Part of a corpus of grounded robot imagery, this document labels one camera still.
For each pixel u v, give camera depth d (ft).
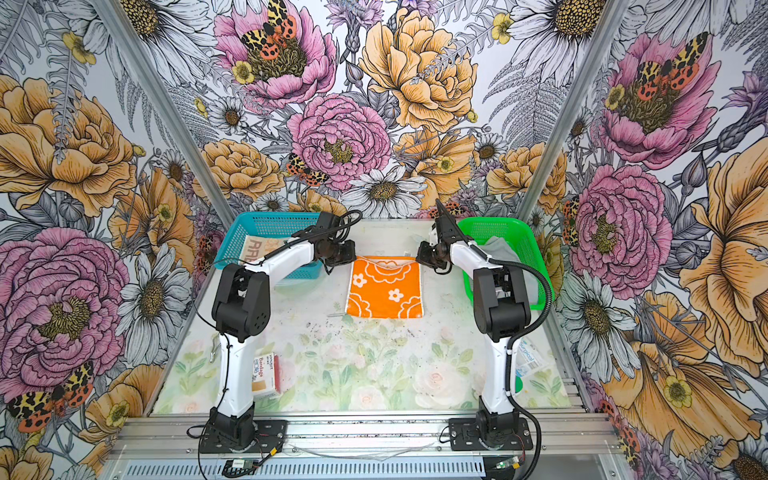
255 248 3.65
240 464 2.32
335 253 2.91
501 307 1.86
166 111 2.88
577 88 2.79
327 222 2.73
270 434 2.40
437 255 2.64
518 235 3.69
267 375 2.64
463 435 2.43
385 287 3.35
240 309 1.87
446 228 2.75
